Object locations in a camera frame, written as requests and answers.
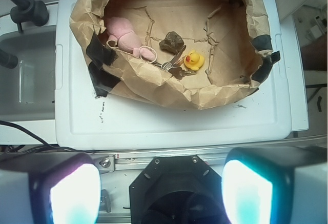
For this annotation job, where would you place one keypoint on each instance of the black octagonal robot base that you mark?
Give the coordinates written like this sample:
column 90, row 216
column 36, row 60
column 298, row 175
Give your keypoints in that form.
column 180, row 189

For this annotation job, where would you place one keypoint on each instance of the brown paper bag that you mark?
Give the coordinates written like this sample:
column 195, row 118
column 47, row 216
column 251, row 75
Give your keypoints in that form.
column 233, row 36

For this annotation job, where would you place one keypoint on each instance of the pink plush toy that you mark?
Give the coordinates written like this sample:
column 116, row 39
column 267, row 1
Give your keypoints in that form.
column 122, row 35

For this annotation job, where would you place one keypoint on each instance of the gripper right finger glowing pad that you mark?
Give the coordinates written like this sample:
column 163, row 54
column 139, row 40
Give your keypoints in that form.
column 275, row 185

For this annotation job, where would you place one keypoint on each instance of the white plastic bin lid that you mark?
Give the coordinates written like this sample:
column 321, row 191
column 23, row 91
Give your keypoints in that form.
column 87, row 122

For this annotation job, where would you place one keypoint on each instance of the dark brown rock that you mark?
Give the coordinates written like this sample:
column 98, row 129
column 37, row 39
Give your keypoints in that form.
column 172, row 42

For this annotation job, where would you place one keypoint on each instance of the metal key bunch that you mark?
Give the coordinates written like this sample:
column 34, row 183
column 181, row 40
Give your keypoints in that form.
column 174, row 66

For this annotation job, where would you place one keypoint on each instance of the yellow rubber duck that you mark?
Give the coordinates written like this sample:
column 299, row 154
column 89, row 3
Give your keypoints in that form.
column 193, row 60

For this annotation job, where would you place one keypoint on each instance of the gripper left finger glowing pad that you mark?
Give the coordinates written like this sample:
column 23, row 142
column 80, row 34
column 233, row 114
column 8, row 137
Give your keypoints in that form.
column 51, row 187

